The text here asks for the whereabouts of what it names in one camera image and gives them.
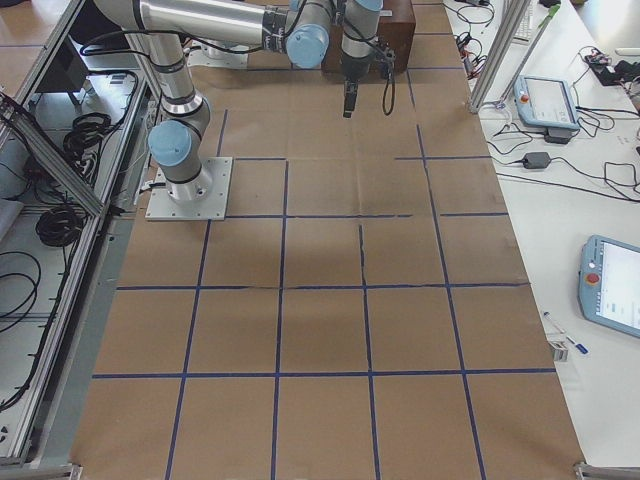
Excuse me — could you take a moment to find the dark wooden drawer cabinet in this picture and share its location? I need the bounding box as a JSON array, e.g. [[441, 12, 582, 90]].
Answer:
[[321, 0, 416, 73]]

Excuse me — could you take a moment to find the black power adapter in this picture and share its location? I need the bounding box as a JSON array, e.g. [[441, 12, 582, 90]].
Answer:
[[522, 152, 551, 170]]

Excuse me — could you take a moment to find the teach pendant upper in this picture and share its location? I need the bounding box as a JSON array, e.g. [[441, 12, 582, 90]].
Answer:
[[513, 75, 580, 131]]

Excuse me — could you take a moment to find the teach pendant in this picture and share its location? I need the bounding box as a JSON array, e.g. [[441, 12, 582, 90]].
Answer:
[[513, 75, 580, 131], [578, 235, 639, 338]]

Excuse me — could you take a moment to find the brown paper table cover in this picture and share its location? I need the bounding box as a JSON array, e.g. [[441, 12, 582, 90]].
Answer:
[[71, 1, 582, 479]]

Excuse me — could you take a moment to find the teach pendant lower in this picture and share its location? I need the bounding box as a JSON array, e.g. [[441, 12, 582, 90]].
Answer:
[[578, 235, 639, 338]]

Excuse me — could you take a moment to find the small metal binder clip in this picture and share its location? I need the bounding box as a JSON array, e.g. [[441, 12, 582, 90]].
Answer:
[[548, 341, 569, 363]]

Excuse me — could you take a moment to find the blue white pen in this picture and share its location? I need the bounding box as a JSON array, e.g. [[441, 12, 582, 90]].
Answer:
[[542, 311, 589, 355]]

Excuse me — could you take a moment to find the aluminium frame post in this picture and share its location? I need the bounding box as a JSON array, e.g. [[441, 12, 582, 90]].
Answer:
[[468, 0, 561, 114]]

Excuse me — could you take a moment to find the square metal base plate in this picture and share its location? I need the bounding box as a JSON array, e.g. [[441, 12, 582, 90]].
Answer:
[[145, 157, 233, 221]]

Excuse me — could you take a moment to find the aluminium side frame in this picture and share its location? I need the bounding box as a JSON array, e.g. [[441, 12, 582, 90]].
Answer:
[[1, 1, 159, 478]]

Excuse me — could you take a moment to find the coiled black cable bundle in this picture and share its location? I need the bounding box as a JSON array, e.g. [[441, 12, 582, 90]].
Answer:
[[35, 204, 84, 249]]

